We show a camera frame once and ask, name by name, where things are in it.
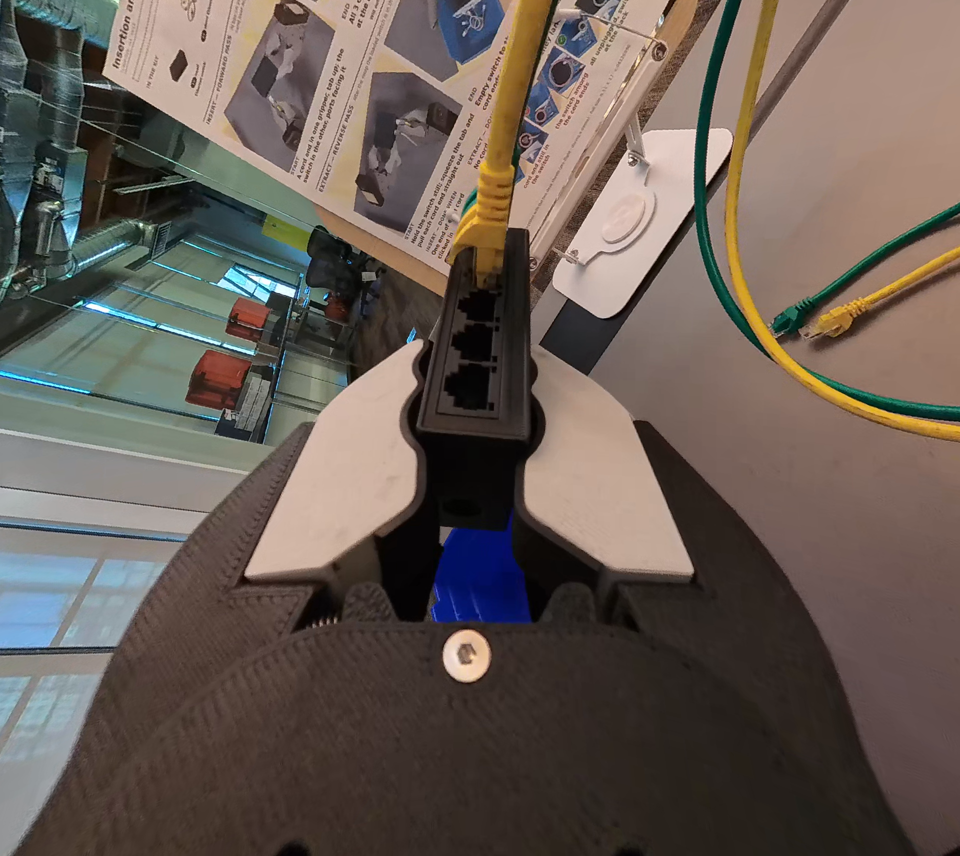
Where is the yellow ethernet cable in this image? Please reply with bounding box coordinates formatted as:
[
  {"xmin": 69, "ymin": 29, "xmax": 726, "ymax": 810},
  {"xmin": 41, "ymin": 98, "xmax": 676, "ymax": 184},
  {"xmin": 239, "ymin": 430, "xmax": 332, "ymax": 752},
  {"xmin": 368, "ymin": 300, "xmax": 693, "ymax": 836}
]
[{"xmin": 448, "ymin": 0, "xmax": 960, "ymax": 443}]

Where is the clear poster holder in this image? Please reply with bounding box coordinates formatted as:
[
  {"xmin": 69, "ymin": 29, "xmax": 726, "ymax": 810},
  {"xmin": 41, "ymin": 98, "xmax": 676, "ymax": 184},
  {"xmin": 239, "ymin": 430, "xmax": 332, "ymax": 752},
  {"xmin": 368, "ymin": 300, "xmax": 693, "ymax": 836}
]
[{"xmin": 528, "ymin": 34, "xmax": 670, "ymax": 272}]

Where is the white stand base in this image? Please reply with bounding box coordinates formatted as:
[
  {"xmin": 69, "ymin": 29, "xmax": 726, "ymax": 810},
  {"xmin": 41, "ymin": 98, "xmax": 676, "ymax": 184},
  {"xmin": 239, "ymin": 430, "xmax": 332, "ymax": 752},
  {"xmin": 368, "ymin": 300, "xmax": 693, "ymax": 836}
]
[{"xmin": 551, "ymin": 127, "xmax": 735, "ymax": 319}]

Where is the black ethernet switch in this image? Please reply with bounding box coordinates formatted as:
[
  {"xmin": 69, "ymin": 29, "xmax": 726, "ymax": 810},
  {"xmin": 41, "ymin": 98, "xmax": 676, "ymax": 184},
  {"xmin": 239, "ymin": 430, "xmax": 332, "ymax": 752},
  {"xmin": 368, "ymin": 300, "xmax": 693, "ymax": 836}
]
[{"xmin": 414, "ymin": 228, "xmax": 541, "ymax": 535}]

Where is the large glass window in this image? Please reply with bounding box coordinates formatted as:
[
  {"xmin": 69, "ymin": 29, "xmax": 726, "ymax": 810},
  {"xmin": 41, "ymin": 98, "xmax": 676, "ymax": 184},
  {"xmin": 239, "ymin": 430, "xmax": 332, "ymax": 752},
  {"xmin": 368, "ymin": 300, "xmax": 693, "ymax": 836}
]
[{"xmin": 0, "ymin": 522, "xmax": 189, "ymax": 805}]

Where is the red storage case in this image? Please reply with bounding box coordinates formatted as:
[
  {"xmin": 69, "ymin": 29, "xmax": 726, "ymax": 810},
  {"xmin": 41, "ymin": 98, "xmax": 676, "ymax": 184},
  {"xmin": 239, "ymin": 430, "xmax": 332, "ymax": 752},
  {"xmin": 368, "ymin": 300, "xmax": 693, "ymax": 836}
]
[
  {"xmin": 225, "ymin": 295, "xmax": 273, "ymax": 345},
  {"xmin": 185, "ymin": 348, "xmax": 254, "ymax": 413}
]

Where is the blue plastic bin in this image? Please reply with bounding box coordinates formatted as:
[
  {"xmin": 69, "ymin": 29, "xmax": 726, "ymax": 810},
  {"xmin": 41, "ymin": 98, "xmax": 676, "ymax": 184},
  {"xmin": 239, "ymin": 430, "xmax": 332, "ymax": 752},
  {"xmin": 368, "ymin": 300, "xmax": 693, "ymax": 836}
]
[{"xmin": 431, "ymin": 511, "xmax": 535, "ymax": 625}]

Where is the green ethernet cable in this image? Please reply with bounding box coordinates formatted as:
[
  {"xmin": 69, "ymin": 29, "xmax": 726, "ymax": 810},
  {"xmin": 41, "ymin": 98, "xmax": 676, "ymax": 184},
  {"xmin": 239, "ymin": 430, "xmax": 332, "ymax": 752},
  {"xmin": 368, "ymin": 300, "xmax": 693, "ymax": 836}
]
[{"xmin": 453, "ymin": 0, "xmax": 960, "ymax": 422}]

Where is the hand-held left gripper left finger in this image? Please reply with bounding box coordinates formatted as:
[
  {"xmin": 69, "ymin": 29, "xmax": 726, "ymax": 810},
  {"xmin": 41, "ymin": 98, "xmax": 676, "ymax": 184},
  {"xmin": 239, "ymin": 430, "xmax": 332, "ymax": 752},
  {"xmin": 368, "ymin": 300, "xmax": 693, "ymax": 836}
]
[{"xmin": 243, "ymin": 338, "xmax": 440, "ymax": 587}]

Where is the small yellow sign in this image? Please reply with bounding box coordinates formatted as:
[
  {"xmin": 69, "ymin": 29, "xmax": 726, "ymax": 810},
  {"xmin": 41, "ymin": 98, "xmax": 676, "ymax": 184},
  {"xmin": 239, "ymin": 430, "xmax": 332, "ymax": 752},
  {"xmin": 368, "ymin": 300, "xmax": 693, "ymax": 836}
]
[{"xmin": 262, "ymin": 214, "xmax": 310, "ymax": 250}]

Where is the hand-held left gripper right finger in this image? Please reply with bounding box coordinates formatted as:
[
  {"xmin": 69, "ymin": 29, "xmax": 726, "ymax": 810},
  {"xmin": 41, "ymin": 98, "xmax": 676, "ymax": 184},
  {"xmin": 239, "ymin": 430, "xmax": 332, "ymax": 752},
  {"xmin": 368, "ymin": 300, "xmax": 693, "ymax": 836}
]
[{"xmin": 516, "ymin": 343, "xmax": 696, "ymax": 586}]

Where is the printed instruction poster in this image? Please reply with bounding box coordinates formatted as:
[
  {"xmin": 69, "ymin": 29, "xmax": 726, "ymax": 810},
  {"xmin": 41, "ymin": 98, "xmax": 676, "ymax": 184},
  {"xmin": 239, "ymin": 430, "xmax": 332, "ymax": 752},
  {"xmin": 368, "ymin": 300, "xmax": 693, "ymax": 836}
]
[{"xmin": 101, "ymin": 0, "xmax": 680, "ymax": 280}]

